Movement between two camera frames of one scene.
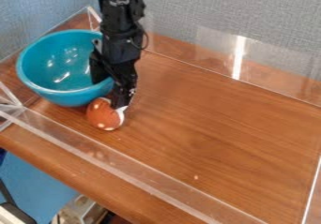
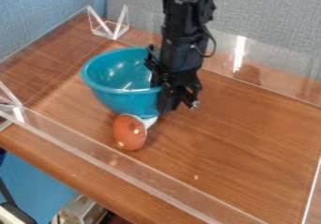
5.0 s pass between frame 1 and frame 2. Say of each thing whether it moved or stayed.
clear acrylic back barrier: stayed
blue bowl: moved
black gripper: moved
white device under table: stayed
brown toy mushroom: moved
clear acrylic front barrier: stayed
